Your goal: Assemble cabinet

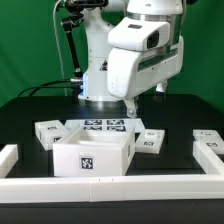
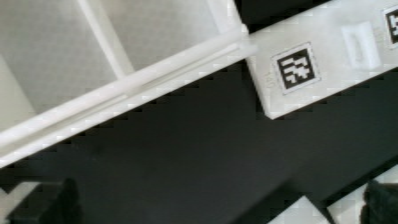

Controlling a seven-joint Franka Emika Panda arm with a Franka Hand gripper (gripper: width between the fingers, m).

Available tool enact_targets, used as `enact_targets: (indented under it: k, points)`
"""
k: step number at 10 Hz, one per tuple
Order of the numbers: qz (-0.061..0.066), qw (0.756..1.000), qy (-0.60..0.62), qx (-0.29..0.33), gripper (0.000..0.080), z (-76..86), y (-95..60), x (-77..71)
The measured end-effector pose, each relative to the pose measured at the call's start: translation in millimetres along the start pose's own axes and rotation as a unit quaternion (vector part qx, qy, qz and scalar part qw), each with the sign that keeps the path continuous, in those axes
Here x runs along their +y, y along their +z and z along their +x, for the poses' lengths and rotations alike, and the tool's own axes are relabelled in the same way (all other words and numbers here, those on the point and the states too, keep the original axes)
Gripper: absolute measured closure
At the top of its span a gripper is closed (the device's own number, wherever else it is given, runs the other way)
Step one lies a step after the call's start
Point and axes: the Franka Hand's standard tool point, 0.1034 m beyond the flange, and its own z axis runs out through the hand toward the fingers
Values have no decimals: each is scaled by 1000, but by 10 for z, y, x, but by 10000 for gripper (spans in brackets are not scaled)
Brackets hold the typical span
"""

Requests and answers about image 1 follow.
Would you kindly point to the white cabinet door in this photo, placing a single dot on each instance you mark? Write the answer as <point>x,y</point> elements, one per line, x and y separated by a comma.
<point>150,141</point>
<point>211,138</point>

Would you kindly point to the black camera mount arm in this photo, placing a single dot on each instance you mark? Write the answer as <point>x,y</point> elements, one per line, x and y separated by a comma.
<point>75,18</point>

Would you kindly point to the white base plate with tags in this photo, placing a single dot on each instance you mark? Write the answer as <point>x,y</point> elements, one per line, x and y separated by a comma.
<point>121,124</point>

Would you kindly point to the white cabinet body box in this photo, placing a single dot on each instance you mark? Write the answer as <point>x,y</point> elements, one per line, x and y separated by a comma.
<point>91,153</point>

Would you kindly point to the white cabinet top block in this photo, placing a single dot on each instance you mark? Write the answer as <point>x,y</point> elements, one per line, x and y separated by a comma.
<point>48,132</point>

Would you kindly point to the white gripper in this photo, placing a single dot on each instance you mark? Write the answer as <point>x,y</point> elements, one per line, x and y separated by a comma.
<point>140,59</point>

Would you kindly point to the white right fence piece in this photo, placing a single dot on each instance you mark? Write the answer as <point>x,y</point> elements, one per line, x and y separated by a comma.
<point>207,159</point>

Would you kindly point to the white front fence rail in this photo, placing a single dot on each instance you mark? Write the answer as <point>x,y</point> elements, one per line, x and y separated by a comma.
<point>127,188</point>

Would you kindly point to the white fence piece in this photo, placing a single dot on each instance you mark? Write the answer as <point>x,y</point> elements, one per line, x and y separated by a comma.
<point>8,158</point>
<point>207,159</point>

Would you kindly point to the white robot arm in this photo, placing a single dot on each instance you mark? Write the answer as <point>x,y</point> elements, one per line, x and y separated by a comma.
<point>95,90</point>

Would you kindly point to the white left fence piece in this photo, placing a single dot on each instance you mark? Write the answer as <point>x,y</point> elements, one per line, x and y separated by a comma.
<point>8,158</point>

